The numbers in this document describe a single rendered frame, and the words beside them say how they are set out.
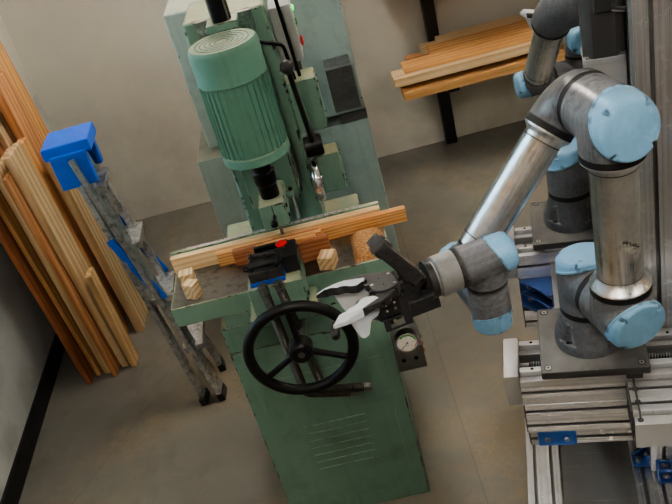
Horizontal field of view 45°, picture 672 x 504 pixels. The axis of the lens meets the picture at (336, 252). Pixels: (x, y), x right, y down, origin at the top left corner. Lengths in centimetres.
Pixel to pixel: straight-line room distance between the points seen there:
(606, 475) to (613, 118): 127
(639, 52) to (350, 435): 138
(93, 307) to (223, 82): 174
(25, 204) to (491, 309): 218
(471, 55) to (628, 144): 270
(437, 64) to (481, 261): 268
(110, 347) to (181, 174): 137
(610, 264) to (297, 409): 114
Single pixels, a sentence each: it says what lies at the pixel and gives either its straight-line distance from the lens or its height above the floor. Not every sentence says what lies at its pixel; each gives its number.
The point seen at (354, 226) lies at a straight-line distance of 225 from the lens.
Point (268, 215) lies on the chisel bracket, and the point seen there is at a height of 104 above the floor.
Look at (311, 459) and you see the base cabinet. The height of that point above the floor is 26.
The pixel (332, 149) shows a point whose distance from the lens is 234.
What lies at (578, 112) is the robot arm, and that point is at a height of 143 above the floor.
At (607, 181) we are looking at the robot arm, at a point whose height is 130.
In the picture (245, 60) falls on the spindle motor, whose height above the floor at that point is 147.
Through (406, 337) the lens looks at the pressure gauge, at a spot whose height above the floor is 68.
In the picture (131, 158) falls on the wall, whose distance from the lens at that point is 468.
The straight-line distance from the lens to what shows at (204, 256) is 231.
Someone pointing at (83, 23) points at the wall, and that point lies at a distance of 445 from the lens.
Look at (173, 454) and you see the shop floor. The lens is 317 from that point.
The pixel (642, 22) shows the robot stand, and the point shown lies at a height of 147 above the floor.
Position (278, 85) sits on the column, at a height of 130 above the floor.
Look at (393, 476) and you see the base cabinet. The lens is 265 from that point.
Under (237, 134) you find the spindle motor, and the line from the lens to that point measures 204.
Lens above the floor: 206
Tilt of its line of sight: 32 degrees down
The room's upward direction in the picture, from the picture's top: 16 degrees counter-clockwise
